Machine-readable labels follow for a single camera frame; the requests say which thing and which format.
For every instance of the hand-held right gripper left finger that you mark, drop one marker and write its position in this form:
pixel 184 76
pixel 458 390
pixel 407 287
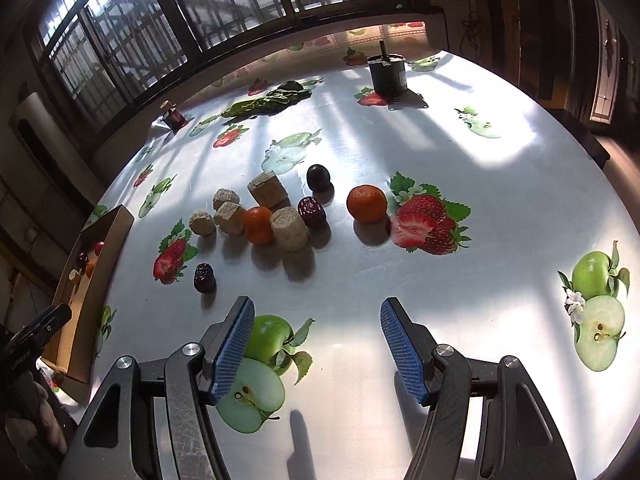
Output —
pixel 232 355

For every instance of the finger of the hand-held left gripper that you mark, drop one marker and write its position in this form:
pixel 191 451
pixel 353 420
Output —
pixel 50 325

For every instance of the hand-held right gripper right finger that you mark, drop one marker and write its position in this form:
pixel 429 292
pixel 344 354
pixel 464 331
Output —
pixel 402 355

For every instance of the brown cardboard tray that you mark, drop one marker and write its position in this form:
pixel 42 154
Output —
pixel 107 260

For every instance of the orange mandarin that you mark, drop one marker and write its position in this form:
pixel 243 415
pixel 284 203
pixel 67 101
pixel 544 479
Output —
pixel 257 226
pixel 90 270
pixel 366 204

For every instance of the dark purple plum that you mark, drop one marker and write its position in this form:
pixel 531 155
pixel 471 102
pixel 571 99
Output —
pixel 318 177

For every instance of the person's left hand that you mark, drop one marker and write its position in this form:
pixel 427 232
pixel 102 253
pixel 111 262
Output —
pixel 42 420

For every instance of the red tomato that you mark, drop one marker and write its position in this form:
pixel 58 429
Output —
pixel 99 248

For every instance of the fruit print tablecloth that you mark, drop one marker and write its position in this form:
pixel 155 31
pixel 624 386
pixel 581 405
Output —
pixel 475 270

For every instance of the white standing air conditioner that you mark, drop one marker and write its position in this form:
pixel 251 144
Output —
pixel 55 155

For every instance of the small dark jar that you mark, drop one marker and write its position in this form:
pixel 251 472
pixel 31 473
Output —
pixel 173 117

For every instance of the green leafy vegetable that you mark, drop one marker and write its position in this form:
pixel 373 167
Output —
pixel 265 100

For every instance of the black can with brush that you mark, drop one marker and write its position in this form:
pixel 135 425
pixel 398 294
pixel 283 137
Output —
pixel 388 77

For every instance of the barred window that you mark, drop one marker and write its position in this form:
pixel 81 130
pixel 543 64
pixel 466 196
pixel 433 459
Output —
pixel 150 20

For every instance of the glass panel door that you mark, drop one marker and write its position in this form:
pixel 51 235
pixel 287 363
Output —
pixel 604 70

